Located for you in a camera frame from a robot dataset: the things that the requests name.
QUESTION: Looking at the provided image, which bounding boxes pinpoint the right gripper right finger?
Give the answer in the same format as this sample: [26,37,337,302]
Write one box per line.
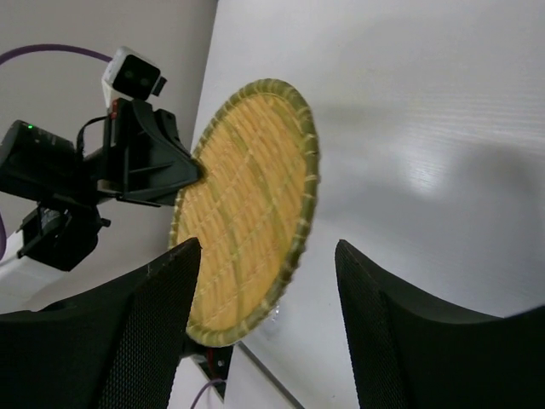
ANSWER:
[335,240,544,408]

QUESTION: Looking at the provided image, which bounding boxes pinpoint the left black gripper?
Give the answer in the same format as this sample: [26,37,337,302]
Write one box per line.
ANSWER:
[1,100,200,272]

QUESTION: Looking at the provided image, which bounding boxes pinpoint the round woven bamboo tray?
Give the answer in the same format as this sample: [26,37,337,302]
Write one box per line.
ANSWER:
[169,78,320,348]

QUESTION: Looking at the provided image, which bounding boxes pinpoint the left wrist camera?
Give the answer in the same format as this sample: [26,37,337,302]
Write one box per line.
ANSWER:
[101,46,167,108]

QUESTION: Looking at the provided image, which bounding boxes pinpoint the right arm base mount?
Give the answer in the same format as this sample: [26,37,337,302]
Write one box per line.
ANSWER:
[192,345,234,400]

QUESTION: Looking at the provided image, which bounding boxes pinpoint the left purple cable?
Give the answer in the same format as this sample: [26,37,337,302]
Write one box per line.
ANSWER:
[0,43,114,69]

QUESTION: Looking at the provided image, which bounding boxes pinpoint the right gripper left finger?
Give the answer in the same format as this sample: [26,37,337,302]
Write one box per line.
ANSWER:
[1,238,201,408]

